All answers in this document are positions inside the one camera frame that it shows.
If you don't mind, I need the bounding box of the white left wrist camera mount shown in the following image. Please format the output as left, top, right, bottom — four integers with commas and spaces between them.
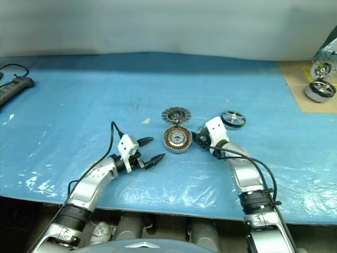
117, 134, 140, 174

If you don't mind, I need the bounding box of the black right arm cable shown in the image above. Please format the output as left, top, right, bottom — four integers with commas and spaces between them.
210, 146, 293, 238

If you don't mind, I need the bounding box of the brown cardboard sheet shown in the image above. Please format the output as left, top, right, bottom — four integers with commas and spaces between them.
279, 60, 337, 113

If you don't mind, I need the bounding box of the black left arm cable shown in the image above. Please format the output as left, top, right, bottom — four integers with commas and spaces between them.
67, 121, 124, 197

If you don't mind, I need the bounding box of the white crumpled object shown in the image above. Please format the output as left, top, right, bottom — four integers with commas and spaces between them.
91, 220, 117, 244

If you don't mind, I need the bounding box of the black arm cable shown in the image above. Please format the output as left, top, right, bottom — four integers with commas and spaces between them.
210, 146, 293, 238
67, 121, 124, 197

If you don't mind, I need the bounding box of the black power strip cable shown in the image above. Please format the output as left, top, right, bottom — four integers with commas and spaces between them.
0, 63, 29, 89

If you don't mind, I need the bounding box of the hinged round motor housing lid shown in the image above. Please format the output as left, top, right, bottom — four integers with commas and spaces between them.
161, 106, 191, 125

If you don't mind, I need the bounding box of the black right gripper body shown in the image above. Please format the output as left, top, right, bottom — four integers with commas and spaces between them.
196, 126, 213, 152

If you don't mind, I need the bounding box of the black silver spoked rotor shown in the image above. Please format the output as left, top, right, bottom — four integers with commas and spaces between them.
221, 110, 247, 129

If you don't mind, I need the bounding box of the grey robot torso with emblem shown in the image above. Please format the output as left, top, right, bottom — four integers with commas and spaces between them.
76, 238, 214, 253

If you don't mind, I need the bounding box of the black power strip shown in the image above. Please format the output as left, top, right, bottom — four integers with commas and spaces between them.
0, 76, 35, 106

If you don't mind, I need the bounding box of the blue plastic-covered table mat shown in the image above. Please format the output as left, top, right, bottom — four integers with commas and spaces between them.
0, 51, 337, 225

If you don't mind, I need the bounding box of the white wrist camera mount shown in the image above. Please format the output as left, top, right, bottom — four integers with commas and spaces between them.
204, 116, 230, 148
117, 134, 140, 174

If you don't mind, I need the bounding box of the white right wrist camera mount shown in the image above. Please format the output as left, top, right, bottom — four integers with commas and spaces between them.
204, 116, 230, 148

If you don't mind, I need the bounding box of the grey rounded cylinder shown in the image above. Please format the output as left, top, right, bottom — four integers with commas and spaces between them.
189, 220, 221, 253
117, 213, 156, 242

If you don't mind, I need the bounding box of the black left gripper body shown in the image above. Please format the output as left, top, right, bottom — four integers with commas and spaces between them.
129, 141, 146, 170

